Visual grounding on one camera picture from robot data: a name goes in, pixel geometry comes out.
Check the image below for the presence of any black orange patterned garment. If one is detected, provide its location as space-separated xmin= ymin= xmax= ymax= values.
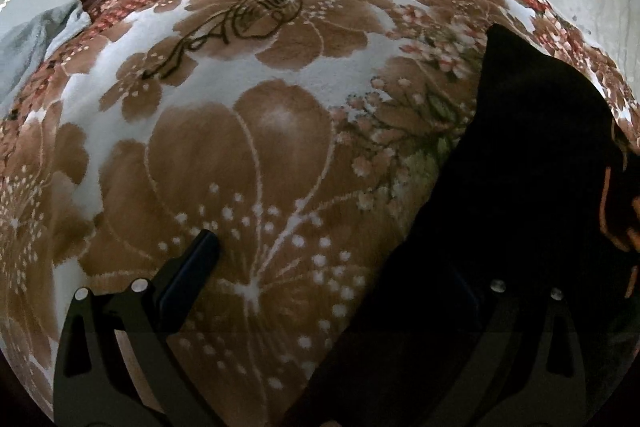
xmin=284 ymin=26 xmax=639 ymax=426

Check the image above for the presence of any grey cloth at bedside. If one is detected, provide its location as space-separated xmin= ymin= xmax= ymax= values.
xmin=0 ymin=0 xmax=91 ymax=116

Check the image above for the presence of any brown floral fleece blanket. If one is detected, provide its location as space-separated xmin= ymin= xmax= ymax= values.
xmin=1 ymin=0 xmax=639 ymax=426

